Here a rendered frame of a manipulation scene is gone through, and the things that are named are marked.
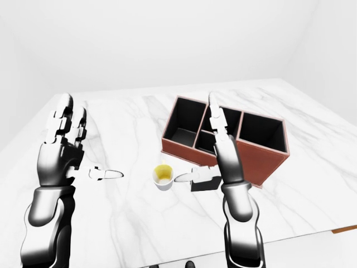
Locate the small dark rounded shape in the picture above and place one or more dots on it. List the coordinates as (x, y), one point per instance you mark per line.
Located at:
(190, 264)
(154, 266)

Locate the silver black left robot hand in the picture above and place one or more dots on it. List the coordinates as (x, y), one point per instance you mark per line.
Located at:
(53, 162)

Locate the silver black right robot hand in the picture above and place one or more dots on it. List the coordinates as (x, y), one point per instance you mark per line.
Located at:
(229, 162)

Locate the white mug with yellow inside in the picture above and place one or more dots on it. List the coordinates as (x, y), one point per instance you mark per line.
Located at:
(163, 174)

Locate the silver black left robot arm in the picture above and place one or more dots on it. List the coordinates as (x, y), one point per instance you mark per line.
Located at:
(47, 223)

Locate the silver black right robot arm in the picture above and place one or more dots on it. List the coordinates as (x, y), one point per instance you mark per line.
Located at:
(242, 223)

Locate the red-brown desk caddy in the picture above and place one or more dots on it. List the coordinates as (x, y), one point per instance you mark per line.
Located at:
(259, 159)

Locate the brown wooden edge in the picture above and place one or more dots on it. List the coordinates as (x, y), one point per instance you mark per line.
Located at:
(346, 229)

